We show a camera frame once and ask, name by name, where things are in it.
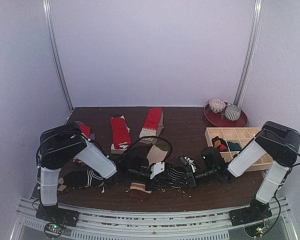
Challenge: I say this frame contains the black white striped sock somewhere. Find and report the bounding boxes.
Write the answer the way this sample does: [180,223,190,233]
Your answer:
[166,166,190,189]

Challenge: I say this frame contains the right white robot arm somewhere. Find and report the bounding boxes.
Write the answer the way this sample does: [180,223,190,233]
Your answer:
[177,121,300,221]

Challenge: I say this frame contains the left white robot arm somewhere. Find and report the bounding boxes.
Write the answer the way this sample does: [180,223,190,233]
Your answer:
[36,122,150,222]

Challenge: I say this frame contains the beige striped maroon sock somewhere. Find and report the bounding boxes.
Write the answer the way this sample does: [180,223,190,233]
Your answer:
[129,141,171,201]

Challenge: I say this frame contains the black argyle rolled sock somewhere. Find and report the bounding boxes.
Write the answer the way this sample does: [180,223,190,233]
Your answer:
[211,136,229,152]

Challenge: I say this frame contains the teal rolled sock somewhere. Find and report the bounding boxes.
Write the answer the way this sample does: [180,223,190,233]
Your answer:
[227,141,242,152]

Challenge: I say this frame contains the red beige sock centre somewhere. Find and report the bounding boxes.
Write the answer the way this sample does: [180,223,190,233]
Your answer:
[139,107,164,144]

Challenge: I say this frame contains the red sock centre left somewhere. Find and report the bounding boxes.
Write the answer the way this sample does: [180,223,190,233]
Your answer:
[110,114,132,155]

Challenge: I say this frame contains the red round plate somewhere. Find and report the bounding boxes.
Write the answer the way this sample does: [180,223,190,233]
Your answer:
[203,104,248,128]

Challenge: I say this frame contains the white patterned bowl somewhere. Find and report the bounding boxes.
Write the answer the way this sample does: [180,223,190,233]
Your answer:
[208,98,227,113]

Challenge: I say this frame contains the grey striped cup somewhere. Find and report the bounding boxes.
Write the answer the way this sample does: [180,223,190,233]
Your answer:
[224,104,241,122]

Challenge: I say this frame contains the black sock three white stripes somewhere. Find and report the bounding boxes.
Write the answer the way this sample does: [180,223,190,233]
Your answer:
[63,169,114,188]

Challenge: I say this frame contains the red purple sock far left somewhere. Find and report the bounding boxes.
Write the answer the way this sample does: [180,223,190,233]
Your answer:
[73,121,96,165]

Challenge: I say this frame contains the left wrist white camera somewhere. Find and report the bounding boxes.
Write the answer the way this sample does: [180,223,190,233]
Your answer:
[149,162,165,180]

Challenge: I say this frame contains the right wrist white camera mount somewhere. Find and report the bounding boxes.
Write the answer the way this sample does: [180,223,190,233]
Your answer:
[178,155,199,173]

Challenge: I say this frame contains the left black cable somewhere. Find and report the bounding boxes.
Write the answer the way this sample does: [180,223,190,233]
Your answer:
[114,135,173,166]

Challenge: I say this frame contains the black cable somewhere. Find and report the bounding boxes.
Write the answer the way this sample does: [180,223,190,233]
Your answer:
[114,135,173,166]
[264,127,300,236]

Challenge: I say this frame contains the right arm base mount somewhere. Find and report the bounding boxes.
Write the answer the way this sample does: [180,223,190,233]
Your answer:
[229,199,273,238]

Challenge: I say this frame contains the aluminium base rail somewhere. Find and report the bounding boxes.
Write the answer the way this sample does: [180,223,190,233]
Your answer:
[8,197,300,240]

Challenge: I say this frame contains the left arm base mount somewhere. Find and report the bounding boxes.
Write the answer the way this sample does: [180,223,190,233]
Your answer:
[35,204,80,239]

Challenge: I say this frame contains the right black cable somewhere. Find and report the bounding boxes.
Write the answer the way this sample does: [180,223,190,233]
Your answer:
[264,127,300,236]

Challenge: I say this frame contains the right aluminium corner post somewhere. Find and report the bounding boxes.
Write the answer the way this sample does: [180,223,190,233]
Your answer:
[233,0,263,108]

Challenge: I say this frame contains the aluminium corner post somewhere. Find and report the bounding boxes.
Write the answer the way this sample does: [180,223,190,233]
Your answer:
[233,0,263,108]
[42,0,74,112]

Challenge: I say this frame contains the left aluminium corner post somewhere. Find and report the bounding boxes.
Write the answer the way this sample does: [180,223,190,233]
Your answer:
[42,0,74,112]

